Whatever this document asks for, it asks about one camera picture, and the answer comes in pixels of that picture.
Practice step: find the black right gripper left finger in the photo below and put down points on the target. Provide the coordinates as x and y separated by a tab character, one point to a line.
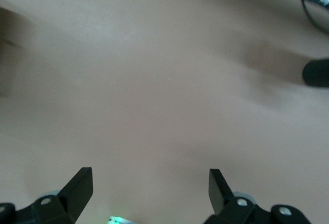
74	195

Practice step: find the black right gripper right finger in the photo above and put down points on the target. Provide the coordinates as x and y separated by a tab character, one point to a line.
221	201

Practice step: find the black foam cylinder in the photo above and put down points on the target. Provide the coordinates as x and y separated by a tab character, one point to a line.
317	73

